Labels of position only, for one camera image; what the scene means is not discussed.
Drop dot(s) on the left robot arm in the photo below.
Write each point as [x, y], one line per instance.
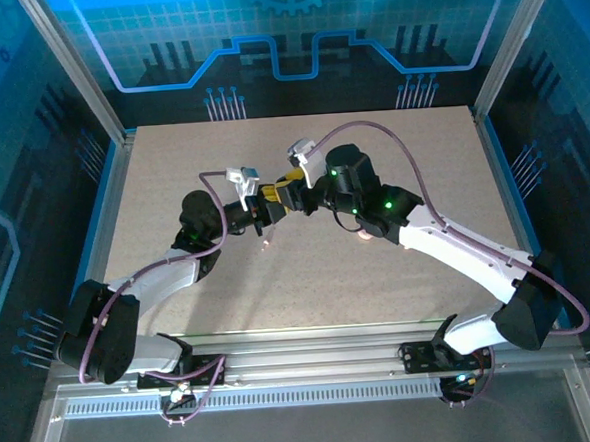
[163, 281]

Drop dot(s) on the slotted metal vent strip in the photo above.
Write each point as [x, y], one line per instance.
[286, 397]

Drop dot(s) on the aluminium frame cross beam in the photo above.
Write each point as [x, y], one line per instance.
[308, 355]

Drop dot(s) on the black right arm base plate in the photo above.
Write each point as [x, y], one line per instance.
[418, 356]

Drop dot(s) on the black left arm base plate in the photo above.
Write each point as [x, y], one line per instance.
[204, 372]

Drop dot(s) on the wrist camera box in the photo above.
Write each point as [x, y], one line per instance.
[242, 176]
[303, 155]

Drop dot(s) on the aluminium frame post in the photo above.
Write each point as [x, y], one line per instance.
[79, 69]
[514, 42]

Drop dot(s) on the pink earbud charging case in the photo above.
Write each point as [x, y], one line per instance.
[363, 235]

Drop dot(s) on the aluminium table side rail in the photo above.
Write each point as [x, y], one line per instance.
[497, 168]
[114, 192]

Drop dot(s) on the blue table edge strip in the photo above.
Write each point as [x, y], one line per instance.
[507, 168]

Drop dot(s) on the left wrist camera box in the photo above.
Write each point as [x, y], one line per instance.
[242, 176]

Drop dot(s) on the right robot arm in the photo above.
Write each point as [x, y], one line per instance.
[456, 241]

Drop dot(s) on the grey metal base panel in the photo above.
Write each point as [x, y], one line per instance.
[308, 435]

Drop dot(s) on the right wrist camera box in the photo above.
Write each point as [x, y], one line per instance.
[303, 155]

